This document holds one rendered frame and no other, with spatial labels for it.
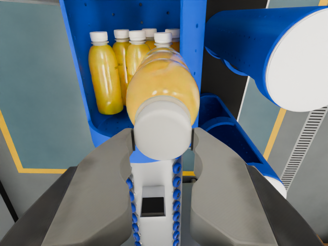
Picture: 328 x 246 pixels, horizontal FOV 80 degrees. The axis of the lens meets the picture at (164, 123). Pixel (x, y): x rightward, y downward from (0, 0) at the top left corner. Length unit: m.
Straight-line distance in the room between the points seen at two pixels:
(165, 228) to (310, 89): 0.91
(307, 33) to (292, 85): 0.13
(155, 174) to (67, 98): 1.19
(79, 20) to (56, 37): 1.21
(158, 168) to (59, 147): 1.43
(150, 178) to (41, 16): 1.35
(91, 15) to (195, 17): 0.28
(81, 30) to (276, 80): 0.52
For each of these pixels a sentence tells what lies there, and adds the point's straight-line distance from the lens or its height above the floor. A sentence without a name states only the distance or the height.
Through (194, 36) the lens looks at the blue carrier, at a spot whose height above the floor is 1.19.
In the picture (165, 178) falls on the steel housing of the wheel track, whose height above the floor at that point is 0.93.
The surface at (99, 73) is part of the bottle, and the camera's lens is 0.50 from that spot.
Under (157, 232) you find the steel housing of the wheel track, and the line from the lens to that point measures 1.21.
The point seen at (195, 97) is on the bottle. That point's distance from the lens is 0.16.
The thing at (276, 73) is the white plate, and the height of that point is 1.04.
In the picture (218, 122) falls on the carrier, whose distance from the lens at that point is 1.14.
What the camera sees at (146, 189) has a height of 0.94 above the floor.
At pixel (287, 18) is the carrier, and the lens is 0.68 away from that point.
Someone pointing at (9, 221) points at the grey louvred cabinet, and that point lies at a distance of 2.95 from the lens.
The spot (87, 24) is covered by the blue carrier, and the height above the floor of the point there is 1.04.
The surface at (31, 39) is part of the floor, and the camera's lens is 1.82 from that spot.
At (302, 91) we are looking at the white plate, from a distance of 0.70.
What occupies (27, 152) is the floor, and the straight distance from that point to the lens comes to 2.33.
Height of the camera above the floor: 1.57
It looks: 61 degrees down
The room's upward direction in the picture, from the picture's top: 177 degrees clockwise
